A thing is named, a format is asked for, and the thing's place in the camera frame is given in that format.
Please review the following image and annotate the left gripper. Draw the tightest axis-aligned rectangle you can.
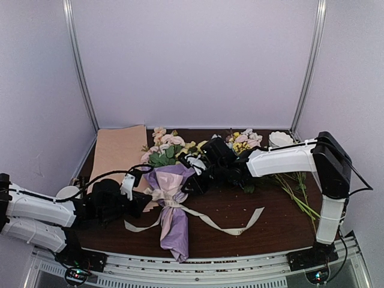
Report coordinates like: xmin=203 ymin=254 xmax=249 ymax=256
xmin=98 ymin=190 xmax=152 ymax=223

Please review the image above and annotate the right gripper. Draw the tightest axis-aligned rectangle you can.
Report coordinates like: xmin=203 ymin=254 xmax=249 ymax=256
xmin=181 ymin=161 xmax=229 ymax=196

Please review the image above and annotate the purple pink wrapping paper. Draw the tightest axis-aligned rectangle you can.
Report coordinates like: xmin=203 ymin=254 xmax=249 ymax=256
xmin=144 ymin=164 xmax=195 ymax=263

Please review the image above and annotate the beige ribbon strip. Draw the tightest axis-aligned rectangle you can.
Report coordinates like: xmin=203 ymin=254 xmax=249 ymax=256
xmin=124 ymin=188 xmax=264 ymax=239

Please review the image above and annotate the yellow rose stem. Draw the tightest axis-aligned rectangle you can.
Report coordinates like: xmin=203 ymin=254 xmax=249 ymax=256
xmin=179 ymin=140 xmax=208 ymax=156

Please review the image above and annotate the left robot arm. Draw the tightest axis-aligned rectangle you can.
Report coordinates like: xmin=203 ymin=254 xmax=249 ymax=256
xmin=1 ymin=170 xmax=152 ymax=266

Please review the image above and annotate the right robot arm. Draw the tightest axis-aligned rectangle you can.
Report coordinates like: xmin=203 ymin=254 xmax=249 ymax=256
xmin=177 ymin=131 xmax=353 ymax=265

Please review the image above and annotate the blue hydrangea flower stem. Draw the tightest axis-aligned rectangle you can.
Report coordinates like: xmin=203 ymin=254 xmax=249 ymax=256
xmin=211 ymin=134 xmax=224 ymax=142

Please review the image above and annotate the beige wrapping paper stack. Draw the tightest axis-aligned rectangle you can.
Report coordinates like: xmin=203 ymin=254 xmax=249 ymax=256
xmin=91 ymin=125 xmax=148 ymax=179

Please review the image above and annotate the small yellow flower spray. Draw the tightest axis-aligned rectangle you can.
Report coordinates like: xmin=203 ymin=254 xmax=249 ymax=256
xmin=232 ymin=140 xmax=321 ymax=223

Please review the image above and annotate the white fluted dish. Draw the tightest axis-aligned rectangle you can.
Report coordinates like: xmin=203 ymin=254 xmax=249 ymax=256
xmin=268 ymin=131 xmax=294 ymax=148

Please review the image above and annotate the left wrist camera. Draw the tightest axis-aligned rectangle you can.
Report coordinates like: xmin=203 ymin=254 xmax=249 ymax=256
xmin=121 ymin=169 xmax=142 ymax=201

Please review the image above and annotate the black sleeved cable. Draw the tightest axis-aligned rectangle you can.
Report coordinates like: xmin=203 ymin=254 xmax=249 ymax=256
xmin=8 ymin=166 xmax=151 ymax=202

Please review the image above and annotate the front aluminium rail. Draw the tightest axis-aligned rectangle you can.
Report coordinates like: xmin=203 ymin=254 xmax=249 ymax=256
xmin=29 ymin=233 xmax=361 ymax=288

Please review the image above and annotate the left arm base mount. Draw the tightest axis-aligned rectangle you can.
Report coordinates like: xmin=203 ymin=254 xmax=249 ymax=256
xmin=52 ymin=250 xmax=107 ymax=287

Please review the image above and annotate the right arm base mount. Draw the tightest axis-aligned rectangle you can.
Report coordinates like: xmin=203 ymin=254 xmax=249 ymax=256
xmin=287 ymin=248 xmax=338 ymax=285

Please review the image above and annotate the left aluminium frame post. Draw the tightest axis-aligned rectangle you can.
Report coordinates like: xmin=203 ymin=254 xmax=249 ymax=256
xmin=62 ymin=0 xmax=100 ymax=133

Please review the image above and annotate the aluminium frame post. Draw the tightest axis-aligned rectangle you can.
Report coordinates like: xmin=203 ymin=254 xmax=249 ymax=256
xmin=62 ymin=0 xmax=100 ymax=133
xmin=290 ymin=0 xmax=327 ymax=137

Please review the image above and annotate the right aluminium frame post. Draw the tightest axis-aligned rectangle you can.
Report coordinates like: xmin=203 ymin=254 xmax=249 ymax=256
xmin=290 ymin=0 xmax=327 ymax=137

